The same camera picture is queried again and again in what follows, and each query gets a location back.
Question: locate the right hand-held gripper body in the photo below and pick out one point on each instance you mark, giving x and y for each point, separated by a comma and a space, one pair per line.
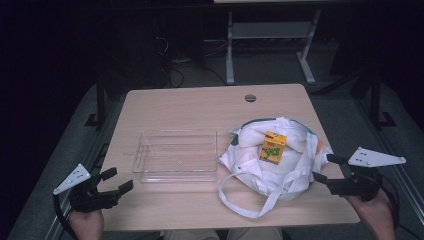
361, 181

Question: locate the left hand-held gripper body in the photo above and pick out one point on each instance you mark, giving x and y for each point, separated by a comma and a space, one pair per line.
87, 197

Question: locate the yellow juice carton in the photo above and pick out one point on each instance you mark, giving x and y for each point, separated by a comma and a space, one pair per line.
273, 147

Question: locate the white cloth tote bag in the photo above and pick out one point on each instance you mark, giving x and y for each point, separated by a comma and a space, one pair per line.
266, 180

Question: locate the person's left hand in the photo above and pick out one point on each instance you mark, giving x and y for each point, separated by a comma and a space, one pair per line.
87, 224

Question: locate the white metal desk frame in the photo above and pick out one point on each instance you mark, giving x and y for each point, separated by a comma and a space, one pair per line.
271, 30

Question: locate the grey round table grommet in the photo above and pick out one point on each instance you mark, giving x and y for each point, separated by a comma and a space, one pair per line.
250, 98

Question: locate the aluminium frame rail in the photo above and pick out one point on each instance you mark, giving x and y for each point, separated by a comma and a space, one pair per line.
80, 173
393, 146

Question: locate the person's right hand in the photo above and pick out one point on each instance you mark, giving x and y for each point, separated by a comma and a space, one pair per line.
370, 208

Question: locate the clear plastic container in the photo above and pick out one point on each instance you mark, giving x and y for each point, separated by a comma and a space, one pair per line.
176, 156

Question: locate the black metal stand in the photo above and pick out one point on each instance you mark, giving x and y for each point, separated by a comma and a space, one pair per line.
99, 103
376, 100

